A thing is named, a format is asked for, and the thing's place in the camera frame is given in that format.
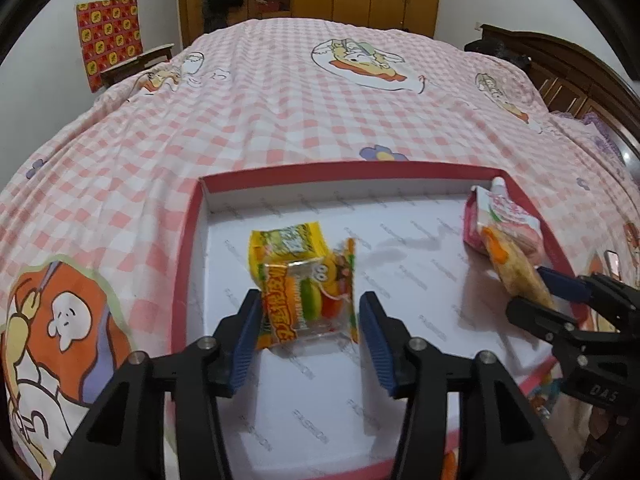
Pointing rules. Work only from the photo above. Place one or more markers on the clear rice cracker packet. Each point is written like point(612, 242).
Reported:
point(515, 270)

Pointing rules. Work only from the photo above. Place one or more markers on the red yellow wall poster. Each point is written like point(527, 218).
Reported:
point(107, 40)

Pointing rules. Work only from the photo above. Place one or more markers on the dark wooden headboard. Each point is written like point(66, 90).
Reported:
point(565, 70)

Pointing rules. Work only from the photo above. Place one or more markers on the pink white snack packet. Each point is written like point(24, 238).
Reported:
point(500, 210)

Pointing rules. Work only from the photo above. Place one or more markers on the red shallow cardboard box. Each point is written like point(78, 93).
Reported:
point(425, 260)

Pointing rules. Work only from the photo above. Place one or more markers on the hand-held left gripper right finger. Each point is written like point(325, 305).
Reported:
point(377, 345)

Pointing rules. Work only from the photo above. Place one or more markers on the small wooden stool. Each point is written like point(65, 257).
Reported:
point(135, 62)

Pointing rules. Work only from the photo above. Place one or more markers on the purple pillow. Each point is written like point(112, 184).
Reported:
point(600, 130)

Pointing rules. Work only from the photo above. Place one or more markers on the smartphone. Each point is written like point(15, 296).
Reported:
point(613, 262)

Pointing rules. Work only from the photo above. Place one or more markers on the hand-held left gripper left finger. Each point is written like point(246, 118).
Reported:
point(247, 340)

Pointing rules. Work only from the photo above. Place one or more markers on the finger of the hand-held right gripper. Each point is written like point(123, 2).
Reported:
point(535, 317)
point(562, 285)

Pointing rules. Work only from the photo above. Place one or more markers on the pink checked cartoon bedsheet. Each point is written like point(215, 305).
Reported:
point(300, 110)

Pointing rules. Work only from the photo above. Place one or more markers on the dark cloth bundle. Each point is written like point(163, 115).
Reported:
point(495, 50)

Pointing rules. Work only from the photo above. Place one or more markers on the yellow burger gummy packet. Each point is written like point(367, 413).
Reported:
point(300, 280)

